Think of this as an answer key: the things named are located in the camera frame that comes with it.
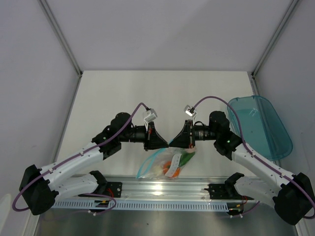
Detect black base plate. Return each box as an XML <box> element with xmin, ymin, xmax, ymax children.
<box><xmin>204</xmin><ymin>183</ymin><xmax>246</xmax><ymax>200</ymax></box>
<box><xmin>104</xmin><ymin>182</ymin><xmax>123</xmax><ymax>198</ymax></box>

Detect aluminium frame post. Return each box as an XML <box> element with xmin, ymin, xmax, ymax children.
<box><xmin>37</xmin><ymin>0</ymin><xmax>83</xmax><ymax>76</ymax></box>
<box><xmin>251</xmin><ymin>0</ymin><xmax>302</xmax><ymax>79</ymax></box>

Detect right aluminium frame post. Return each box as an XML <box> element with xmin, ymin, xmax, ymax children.
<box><xmin>251</xmin><ymin>0</ymin><xmax>302</xmax><ymax>79</ymax></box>

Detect green toy bell pepper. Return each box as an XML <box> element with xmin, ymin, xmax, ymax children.
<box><xmin>179</xmin><ymin>152</ymin><xmax>195</xmax><ymax>167</ymax></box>

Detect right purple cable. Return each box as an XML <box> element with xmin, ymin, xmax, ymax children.
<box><xmin>191</xmin><ymin>96</ymin><xmax>315</xmax><ymax>218</ymax></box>

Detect aluminium mounting rail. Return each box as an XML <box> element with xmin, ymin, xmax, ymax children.
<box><xmin>105</xmin><ymin>176</ymin><xmax>227</xmax><ymax>202</ymax></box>

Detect purple cable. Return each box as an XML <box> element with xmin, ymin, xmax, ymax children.
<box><xmin>12</xmin><ymin>102</ymin><xmax>148</xmax><ymax>217</ymax></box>
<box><xmin>191</xmin><ymin>96</ymin><xmax>315</xmax><ymax>218</ymax></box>

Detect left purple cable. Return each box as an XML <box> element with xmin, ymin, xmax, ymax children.
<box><xmin>12</xmin><ymin>102</ymin><xmax>148</xmax><ymax>217</ymax></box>

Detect left aluminium frame post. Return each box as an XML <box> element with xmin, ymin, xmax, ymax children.
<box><xmin>37</xmin><ymin>0</ymin><xmax>83</xmax><ymax>76</ymax></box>

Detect clear zip top bag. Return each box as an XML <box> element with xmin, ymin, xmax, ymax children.
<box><xmin>136</xmin><ymin>147</ymin><xmax>196</xmax><ymax>179</ymax></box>

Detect white slotted cable duct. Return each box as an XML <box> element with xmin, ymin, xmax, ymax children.
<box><xmin>52</xmin><ymin>199</ymin><xmax>229</xmax><ymax>212</ymax></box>

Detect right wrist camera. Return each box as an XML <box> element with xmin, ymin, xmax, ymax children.
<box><xmin>184</xmin><ymin>105</ymin><xmax>197</xmax><ymax>123</ymax></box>

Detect white toy egg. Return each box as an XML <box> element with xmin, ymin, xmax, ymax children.
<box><xmin>153</xmin><ymin>166</ymin><xmax>163</xmax><ymax>176</ymax></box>

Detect teal plastic tray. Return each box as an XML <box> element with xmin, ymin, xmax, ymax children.
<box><xmin>227</xmin><ymin>95</ymin><xmax>293</xmax><ymax>161</ymax></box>

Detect orange toy pumpkin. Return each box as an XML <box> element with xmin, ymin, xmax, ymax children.
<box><xmin>163</xmin><ymin>161</ymin><xmax>181</xmax><ymax>178</ymax></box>

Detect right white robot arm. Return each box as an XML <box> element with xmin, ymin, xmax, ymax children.
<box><xmin>170</xmin><ymin>111</ymin><xmax>315</xmax><ymax>225</ymax></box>

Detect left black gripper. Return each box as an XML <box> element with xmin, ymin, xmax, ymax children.
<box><xmin>119</xmin><ymin>121</ymin><xmax>168</xmax><ymax>151</ymax></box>

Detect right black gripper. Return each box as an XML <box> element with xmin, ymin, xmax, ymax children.
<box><xmin>169</xmin><ymin>120</ymin><xmax>219</xmax><ymax>149</ymax></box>

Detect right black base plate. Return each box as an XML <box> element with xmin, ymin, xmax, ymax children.
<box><xmin>204</xmin><ymin>183</ymin><xmax>246</xmax><ymax>200</ymax></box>

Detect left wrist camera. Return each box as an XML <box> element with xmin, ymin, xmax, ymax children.
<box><xmin>143</xmin><ymin>109</ymin><xmax>158</xmax><ymax>130</ymax></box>

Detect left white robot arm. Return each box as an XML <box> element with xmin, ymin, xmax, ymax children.
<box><xmin>19</xmin><ymin>109</ymin><xmax>168</xmax><ymax>215</ymax></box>

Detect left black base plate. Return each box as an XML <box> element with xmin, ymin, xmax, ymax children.
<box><xmin>104</xmin><ymin>182</ymin><xmax>123</xmax><ymax>198</ymax></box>

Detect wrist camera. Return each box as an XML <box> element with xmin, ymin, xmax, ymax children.
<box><xmin>143</xmin><ymin>109</ymin><xmax>158</xmax><ymax>130</ymax></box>
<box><xmin>184</xmin><ymin>105</ymin><xmax>197</xmax><ymax>123</ymax></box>

